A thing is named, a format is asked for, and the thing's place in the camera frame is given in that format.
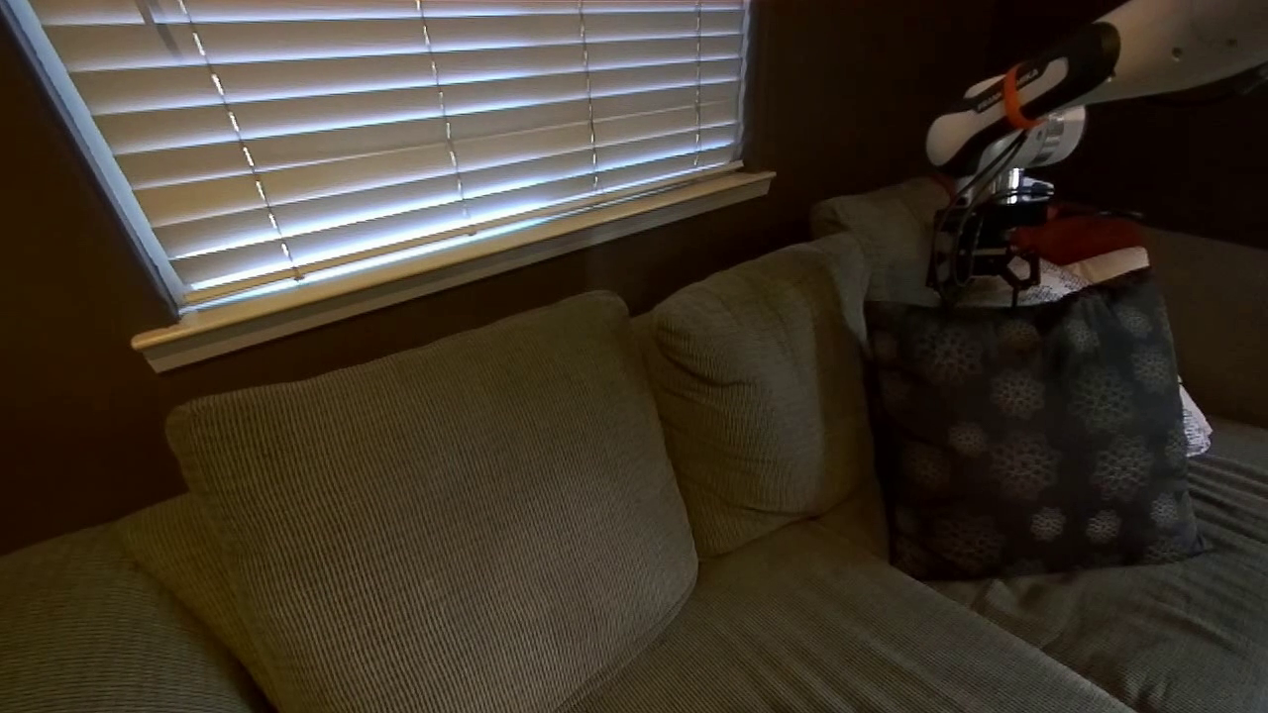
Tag large beige back cushion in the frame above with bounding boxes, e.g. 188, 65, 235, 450
169, 294, 698, 713

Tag brown dotted throw pillow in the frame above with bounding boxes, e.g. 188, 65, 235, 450
867, 273, 1206, 578

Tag white patterned pillow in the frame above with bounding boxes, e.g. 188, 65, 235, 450
968, 245, 1213, 454

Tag beige wooden window sill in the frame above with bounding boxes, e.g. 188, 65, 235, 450
130, 171, 773, 370

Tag red blanket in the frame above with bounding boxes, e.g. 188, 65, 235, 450
1009, 213, 1141, 264

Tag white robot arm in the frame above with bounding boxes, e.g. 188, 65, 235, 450
922, 0, 1268, 304

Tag corner beige back cushion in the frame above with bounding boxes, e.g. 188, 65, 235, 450
811, 178, 951, 304

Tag beige sectional sofa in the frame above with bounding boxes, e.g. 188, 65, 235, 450
0, 223, 1268, 713

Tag white window blinds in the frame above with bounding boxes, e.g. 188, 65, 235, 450
4, 0, 750, 314

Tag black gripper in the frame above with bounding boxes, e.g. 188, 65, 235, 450
926, 198, 1046, 299

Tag middle beige back cushion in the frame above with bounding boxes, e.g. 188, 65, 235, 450
637, 236, 871, 555

